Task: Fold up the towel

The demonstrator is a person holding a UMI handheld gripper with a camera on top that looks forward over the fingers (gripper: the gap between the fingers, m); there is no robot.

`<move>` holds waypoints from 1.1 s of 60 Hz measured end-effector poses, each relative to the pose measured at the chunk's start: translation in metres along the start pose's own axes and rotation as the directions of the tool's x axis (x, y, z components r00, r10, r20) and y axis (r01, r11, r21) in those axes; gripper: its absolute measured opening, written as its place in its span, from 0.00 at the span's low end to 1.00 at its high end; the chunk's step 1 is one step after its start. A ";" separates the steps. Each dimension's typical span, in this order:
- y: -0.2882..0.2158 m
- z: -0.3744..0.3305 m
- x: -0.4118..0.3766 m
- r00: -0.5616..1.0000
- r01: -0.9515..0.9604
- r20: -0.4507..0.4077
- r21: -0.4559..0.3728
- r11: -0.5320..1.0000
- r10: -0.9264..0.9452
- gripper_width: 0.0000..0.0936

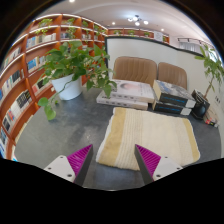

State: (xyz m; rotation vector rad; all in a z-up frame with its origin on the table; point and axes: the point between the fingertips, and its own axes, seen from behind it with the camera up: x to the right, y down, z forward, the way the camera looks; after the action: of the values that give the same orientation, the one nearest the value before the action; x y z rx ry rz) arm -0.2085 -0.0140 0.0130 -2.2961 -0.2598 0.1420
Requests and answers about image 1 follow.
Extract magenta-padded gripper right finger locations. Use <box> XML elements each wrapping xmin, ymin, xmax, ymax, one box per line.
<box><xmin>134</xmin><ymin>143</ymin><xmax>184</xmax><ymax>186</ymax></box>

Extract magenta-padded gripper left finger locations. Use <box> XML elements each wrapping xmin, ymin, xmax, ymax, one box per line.
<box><xmin>43</xmin><ymin>143</ymin><xmax>94</xmax><ymax>187</ymax></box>

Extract cream and tan striped towel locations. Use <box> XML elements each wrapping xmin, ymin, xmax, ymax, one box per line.
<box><xmin>95</xmin><ymin>106</ymin><xmax>201</xmax><ymax>172</ymax></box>

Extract large dark grey book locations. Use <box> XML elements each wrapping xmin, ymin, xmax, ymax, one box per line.
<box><xmin>152</xmin><ymin>79</ymin><xmax>197</xmax><ymax>109</ymax></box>
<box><xmin>151</xmin><ymin>99</ymin><xmax>193</xmax><ymax>117</ymax></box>

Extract small stack of books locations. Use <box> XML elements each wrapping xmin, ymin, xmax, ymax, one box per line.
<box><xmin>203</xmin><ymin>109</ymin><xmax>221</xmax><ymax>128</ymax></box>

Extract small tree in black pot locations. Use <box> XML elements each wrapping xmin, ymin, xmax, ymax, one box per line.
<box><xmin>191</xmin><ymin>44</ymin><xmax>224</xmax><ymax>120</ymax></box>

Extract ivy plant in white pot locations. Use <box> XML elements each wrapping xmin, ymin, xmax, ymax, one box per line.
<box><xmin>37</xmin><ymin>40</ymin><xmax>118</xmax><ymax>122</ymax></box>

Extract large white book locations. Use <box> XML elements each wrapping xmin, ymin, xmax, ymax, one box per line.
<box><xmin>109</xmin><ymin>79</ymin><xmax>156</xmax><ymax>104</ymax></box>
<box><xmin>95</xmin><ymin>90</ymin><xmax>149</xmax><ymax>111</ymax></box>

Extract orange wooden bookshelf unit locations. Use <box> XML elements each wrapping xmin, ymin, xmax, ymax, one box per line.
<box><xmin>0</xmin><ymin>13</ymin><xmax>170</xmax><ymax>161</ymax></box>

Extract tan padded chair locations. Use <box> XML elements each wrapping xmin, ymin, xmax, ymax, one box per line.
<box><xmin>157</xmin><ymin>61</ymin><xmax>188</xmax><ymax>90</ymax></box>
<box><xmin>112</xmin><ymin>55</ymin><xmax>158</xmax><ymax>88</ymax></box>

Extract white dark-framed partition screen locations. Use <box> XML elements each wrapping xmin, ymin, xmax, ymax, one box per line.
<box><xmin>104</xmin><ymin>35</ymin><xmax>224</xmax><ymax>158</ymax></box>

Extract multi-bulb ceiling lamp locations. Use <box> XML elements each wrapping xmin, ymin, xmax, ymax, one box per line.
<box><xmin>127</xmin><ymin>14</ymin><xmax>150</xmax><ymax>27</ymax></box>

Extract recessed ceiling spot lights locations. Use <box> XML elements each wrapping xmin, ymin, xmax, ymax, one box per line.
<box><xmin>68</xmin><ymin>0</ymin><xmax>146</xmax><ymax>33</ymax></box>

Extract ceiling track light rail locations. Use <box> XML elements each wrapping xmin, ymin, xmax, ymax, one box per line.
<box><xmin>177</xmin><ymin>37</ymin><xmax>214</xmax><ymax>49</ymax></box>

